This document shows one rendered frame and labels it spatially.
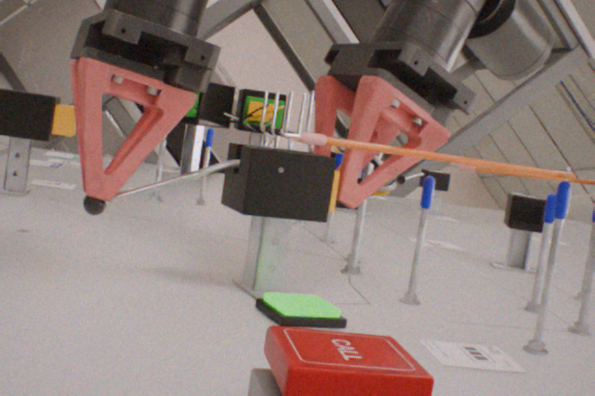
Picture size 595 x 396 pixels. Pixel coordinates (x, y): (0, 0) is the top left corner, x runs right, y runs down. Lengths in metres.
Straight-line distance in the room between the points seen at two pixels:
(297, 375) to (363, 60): 0.30
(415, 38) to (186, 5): 0.15
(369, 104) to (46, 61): 7.89
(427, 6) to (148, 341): 0.28
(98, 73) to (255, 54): 7.73
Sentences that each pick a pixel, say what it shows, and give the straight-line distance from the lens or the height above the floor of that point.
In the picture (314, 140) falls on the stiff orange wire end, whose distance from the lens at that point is 0.40.
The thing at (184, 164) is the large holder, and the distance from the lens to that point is 1.23.
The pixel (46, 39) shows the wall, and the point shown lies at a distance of 8.39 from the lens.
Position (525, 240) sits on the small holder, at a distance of 0.81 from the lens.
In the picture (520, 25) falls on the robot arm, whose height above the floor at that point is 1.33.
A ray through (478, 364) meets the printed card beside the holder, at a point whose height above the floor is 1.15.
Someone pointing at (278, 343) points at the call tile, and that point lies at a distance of 0.29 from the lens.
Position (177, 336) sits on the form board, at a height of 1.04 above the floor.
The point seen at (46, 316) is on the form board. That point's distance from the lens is 0.41.
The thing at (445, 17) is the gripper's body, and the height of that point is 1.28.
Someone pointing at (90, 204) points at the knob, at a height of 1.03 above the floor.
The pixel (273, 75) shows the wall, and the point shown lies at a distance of 8.15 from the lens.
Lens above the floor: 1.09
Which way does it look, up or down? 6 degrees up
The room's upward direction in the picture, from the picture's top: 55 degrees clockwise
